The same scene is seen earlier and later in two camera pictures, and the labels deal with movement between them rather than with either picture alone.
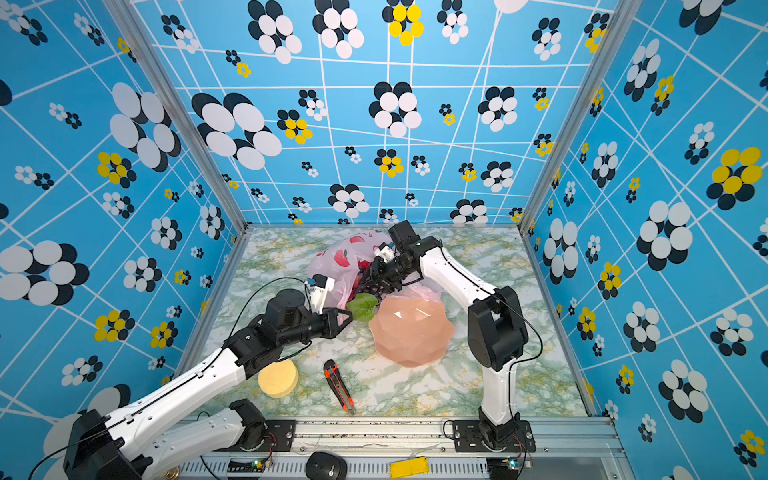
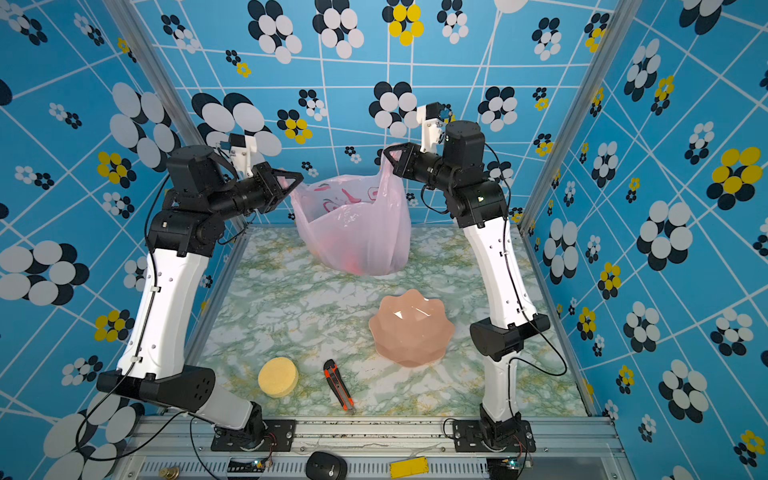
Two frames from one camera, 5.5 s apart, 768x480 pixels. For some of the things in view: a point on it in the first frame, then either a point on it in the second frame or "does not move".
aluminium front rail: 566,448 does not move
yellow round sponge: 278,379 does not move
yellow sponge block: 407,467 does not move
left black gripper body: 317,325 → 269,193
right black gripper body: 392,273 → 410,170
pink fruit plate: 411,331 does not move
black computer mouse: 322,465 does not move
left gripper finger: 334,328 → 287,174
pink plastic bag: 345,257 → 357,224
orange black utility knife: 338,385 does not move
